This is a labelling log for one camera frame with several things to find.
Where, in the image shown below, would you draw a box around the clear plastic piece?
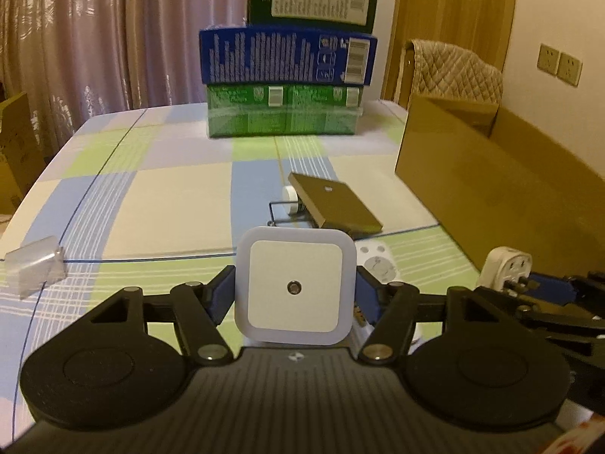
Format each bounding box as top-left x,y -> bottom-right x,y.
4,235 -> 67,300

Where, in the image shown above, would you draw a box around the chair with quilted cover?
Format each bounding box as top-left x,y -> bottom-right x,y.
399,38 -> 504,114

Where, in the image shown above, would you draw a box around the white square night light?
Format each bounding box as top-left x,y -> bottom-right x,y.
235,227 -> 357,345

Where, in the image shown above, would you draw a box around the white plug adapter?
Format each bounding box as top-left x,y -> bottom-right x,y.
479,245 -> 533,301

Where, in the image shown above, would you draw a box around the olive flat box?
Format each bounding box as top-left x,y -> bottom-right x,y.
288,171 -> 383,237

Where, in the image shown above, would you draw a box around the light green box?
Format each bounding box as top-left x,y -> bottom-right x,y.
205,82 -> 365,139

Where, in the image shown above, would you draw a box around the cardboard box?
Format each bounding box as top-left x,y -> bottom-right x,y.
394,92 -> 605,289

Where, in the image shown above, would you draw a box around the wall socket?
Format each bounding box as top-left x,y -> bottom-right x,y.
537,42 -> 561,75
558,52 -> 583,87

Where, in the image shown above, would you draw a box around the stacked brown cardboard boxes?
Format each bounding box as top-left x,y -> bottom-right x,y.
0,91 -> 47,216

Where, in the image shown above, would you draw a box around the white round cap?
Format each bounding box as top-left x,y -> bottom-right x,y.
282,186 -> 302,216

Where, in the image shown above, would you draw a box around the pink curtain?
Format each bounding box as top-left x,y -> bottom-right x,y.
0,0 -> 402,162

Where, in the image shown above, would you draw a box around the white remote control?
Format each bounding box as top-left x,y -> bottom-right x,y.
352,241 -> 421,347

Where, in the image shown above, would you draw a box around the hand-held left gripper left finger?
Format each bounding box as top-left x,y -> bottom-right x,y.
90,265 -> 236,366

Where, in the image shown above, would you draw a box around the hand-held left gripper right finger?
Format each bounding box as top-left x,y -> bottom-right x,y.
355,266 -> 504,365

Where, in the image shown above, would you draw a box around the wooden wall panel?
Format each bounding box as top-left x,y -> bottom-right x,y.
380,0 -> 518,105

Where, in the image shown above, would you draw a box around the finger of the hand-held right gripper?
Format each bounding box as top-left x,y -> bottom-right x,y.
503,272 -> 605,308
492,292 -> 605,341

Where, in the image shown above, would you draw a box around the checked tablecloth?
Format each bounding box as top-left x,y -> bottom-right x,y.
0,99 -> 483,436

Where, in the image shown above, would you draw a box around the blue box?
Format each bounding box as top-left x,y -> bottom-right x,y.
199,25 -> 379,87

